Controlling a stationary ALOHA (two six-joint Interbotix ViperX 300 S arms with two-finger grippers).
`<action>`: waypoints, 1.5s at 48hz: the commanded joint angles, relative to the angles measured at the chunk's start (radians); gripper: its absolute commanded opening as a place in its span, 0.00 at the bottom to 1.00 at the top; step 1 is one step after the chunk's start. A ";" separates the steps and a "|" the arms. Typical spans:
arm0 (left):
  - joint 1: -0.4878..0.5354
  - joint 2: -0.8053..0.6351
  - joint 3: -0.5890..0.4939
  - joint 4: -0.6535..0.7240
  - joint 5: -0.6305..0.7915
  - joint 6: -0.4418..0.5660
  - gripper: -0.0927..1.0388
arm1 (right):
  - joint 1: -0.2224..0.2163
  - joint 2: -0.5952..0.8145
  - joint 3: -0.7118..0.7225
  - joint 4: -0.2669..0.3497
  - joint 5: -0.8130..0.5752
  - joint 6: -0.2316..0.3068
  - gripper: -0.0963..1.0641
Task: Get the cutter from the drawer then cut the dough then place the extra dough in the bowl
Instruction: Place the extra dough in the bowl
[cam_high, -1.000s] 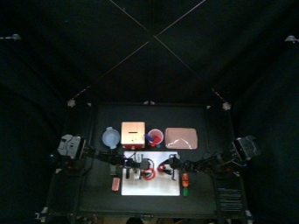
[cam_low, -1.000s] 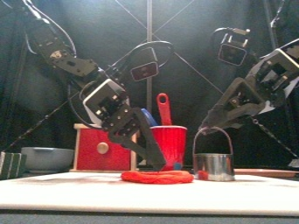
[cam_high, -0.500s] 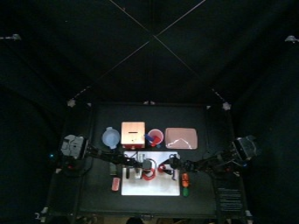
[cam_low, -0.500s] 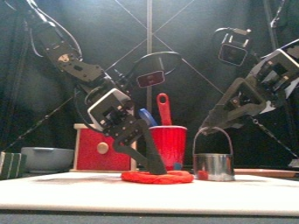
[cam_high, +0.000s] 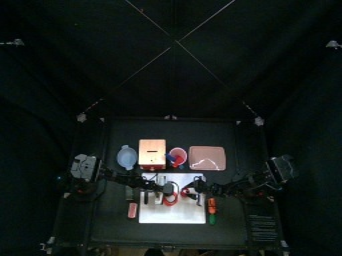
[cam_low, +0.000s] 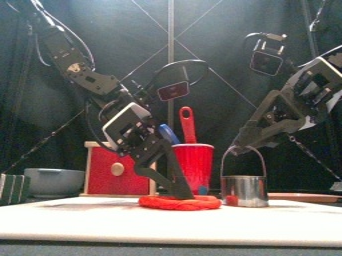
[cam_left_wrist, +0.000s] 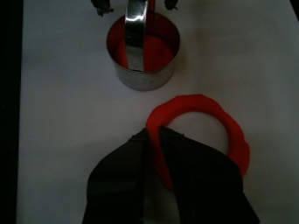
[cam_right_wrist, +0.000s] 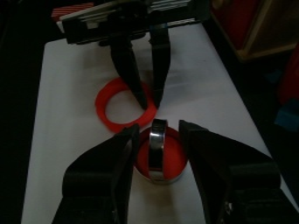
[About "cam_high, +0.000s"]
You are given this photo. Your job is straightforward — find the thin diagonal frame cable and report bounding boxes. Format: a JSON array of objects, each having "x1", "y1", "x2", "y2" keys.
[
  {"x1": 124, "y1": 0, "x2": 259, "y2": 118},
  {"x1": 81, "y1": 0, "x2": 236, "y2": 116}
]

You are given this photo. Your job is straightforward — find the white label sticker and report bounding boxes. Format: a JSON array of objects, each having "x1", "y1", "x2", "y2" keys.
[{"x1": 247, "y1": 214, "x2": 279, "y2": 242}]

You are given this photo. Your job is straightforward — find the red dough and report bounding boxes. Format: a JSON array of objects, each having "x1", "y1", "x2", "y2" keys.
[{"x1": 162, "y1": 187, "x2": 192, "y2": 207}]

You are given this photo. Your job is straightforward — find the wooden drawer with red knob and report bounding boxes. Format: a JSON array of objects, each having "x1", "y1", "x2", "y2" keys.
[{"x1": 138, "y1": 162, "x2": 167, "y2": 172}]

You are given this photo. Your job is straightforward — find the pink square tray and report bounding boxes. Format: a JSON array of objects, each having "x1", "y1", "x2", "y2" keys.
[{"x1": 187, "y1": 145, "x2": 227, "y2": 172}]

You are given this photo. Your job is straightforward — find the white cutting board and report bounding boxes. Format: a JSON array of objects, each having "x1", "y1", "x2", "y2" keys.
[{"x1": 138, "y1": 172, "x2": 208, "y2": 225}]

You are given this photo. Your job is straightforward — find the pink cup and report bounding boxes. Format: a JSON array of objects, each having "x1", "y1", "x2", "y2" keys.
[{"x1": 167, "y1": 147, "x2": 188, "y2": 168}]

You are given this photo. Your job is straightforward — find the toy knife with pink handle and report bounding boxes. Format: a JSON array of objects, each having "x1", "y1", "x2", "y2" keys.
[{"x1": 124, "y1": 185, "x2": 139, "y2": 220}]

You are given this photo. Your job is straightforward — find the red toy utensil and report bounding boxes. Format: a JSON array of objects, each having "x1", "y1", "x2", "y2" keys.
[{"x1": 171, "y1": 155, "x2": 186, "y2": 169}]

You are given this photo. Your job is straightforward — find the pale blue bowl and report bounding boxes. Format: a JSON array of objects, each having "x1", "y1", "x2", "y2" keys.
[{"x1": 116, "y1": 144, "x2": 139, "y2": 171}]

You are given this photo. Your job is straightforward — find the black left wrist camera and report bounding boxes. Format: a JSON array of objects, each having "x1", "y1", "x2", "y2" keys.
[{"x1": 162, "y1": 181, "x2": 176, "y2": 197}]

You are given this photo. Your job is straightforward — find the wooden drawer box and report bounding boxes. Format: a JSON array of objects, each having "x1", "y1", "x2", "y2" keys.
[{"x1": 138, "y1": 138, "x2": 167, "y2": 165}]

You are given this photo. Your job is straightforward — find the orange and green toy carrot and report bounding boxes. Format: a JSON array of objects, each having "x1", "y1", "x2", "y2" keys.
[{"x1": 207, "y1": 197, "x2": 218, "y2": 225}]

